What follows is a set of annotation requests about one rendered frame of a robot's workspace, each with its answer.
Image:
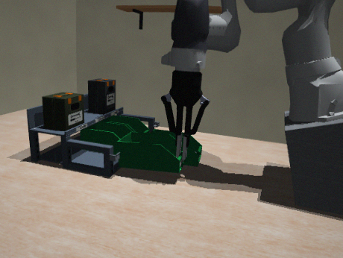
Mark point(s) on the dark green tool case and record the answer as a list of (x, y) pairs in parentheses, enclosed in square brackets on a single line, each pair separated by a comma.
[(63, 111)]

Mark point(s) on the green bin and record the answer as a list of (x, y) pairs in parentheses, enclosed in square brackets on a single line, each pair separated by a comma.
[(105, 133), (192, 158), (149, 151), (133, 123)]

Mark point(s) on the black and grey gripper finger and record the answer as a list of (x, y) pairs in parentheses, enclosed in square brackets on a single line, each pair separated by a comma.
[(188, 131), (166, 99)]

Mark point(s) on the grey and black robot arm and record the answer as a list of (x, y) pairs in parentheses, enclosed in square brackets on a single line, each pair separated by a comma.
[(315, 88)]

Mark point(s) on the black storage case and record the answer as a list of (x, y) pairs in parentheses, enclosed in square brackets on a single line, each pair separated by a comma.
[(101, 96)]

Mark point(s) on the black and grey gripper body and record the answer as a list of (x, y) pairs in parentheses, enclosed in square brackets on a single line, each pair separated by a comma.
[(186, 83)]

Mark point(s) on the dark grey metal shelf rack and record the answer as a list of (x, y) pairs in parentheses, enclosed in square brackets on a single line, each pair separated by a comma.
[(77, 159)]

